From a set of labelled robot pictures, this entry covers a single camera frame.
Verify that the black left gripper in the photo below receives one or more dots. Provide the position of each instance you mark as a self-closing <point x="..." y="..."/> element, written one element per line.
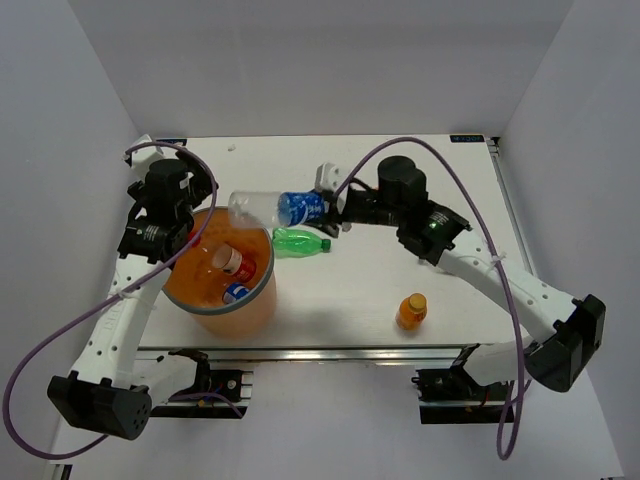
<point x="201" y="185"/>

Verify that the orange bin with grey rim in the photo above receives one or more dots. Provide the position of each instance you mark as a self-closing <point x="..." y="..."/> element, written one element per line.
<point x="200" y="293"/>

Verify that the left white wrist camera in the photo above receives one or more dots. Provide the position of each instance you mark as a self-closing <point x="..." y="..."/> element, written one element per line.
<point x="141" y="157"/>

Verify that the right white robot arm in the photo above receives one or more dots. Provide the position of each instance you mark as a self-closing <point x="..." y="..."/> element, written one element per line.
<point x="563" y="331"/>

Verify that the green plastic bottle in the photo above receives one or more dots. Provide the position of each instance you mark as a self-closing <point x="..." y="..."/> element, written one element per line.
<point x="297" y="243"/>

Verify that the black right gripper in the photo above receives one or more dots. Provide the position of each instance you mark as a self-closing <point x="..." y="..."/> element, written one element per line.
<point x="332" y="229"/>

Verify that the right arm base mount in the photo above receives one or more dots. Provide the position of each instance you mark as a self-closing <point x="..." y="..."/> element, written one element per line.
<point x="446" y="399"/>

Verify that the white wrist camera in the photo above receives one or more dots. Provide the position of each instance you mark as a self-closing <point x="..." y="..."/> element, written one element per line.
<point x="330" y="182"/>
<point x="141" y="157"/>

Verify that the aluminium table edge rail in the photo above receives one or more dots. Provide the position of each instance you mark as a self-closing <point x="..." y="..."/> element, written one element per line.
<point x="411" y="354"/>

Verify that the black table label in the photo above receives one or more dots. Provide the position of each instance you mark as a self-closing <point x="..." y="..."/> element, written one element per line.
<point x="175" y="141"/>
<point x="467" y="138"/>

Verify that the clear bottle blue label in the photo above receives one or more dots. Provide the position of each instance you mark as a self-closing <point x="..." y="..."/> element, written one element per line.
<point x="253" y="209"/>

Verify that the clear bottle red cap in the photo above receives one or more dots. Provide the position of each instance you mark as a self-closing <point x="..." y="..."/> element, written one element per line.
<point x="228" y="252"/>

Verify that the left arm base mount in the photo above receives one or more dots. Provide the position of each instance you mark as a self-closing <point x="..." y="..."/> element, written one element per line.
<point x="205" y="390"/>

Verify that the black table label right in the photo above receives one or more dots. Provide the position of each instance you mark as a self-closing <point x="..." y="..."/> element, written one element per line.
<point x="467" y="138"/>

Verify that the blue label bottle in bin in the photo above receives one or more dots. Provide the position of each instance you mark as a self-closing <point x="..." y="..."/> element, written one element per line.
<point x="234" y="292"/>

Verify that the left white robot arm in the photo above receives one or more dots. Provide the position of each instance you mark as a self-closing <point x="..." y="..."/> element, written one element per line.
<point x="102" y="393"/>

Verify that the black table label left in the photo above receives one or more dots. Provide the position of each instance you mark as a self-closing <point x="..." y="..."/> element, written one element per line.
<point x="175" y="141"/>

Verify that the orange juice bottle upright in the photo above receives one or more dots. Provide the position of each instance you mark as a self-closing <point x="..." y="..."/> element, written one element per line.
<point x="412" y="312"/>

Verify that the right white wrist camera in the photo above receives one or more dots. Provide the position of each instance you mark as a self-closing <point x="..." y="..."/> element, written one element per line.
<point x="330" y="182"/>

